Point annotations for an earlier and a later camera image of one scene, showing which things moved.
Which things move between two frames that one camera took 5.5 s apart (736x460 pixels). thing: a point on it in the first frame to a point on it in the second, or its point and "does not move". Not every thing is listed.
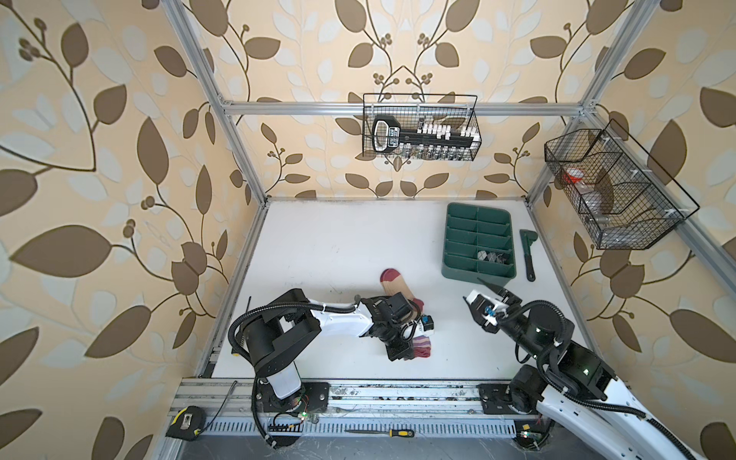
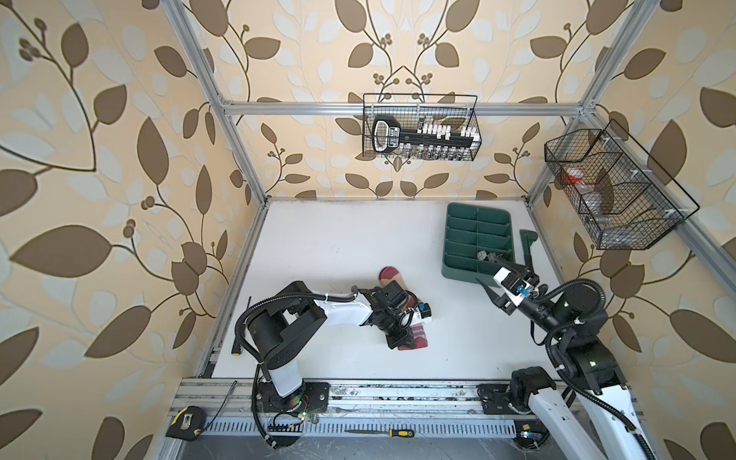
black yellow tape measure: [187, 424] does not move
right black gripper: [509, 300] to [521, 270]
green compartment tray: [478, 243] does not move
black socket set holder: [433, 141] does not move
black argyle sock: [501, 258] does not move
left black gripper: [402, 351] to [399, 341]
